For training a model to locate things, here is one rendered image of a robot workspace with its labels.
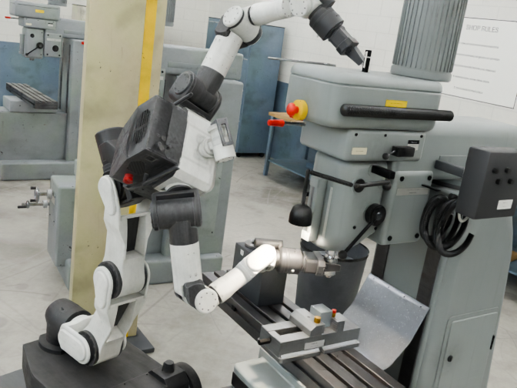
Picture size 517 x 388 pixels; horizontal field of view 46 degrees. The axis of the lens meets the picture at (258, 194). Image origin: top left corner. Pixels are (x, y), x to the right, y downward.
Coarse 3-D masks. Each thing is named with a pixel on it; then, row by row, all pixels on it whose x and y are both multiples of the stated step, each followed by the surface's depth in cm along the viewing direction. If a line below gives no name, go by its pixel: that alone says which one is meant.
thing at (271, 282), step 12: (252, 240) 250; (240, 252) 246; (264, 276) 234; (276, 276) 237; (240, 288) 247; (252, 288) 239; (264, 288) 235; (276, 288) 239; (252, 300) 239; (264, 300) 237; (276, 300) 241
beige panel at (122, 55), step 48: (96, 0) 308; (144, 0) 321; (96, 48) 315; (144, 48) 329; (96, 96) 323; (144, 96) 337; (96, 144) 331; (96, 192) 339; (96, 240) 347; (144, 336) 381
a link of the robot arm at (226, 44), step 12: (228, 12) 203; (240, 12) 200; (228, 24) 201; (216, 36) 206; (228, 36) 204; (216, 48) 204; (228, 48) 204; (204, 60) 205; (216, 60) 203; (228, 60) 205
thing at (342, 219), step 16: (320, 160) 196; (336, 160) 190; (336, 176) 190; (352, 176) 189; (368, 176) 191; (336, 192) 191; (352, 192) 190; (368, 192) 194; (336, 208) 192; (352, 208) 192; (320, 224) 197; (336, 224) 193; (352, 224) 194; (320, 240) 198; (336, 240) 195; (352, 240) 198
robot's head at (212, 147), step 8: (216, 128) 187; (224, 128) 189; (216, 136) 188; (224, 136) 187; (208, 144) 191; (216, 144) 187; (208, 152) 191; (216, 152) 187; (224, 152) 186; (232, 152) 187; (216, 160) 187; (224, 160) 190
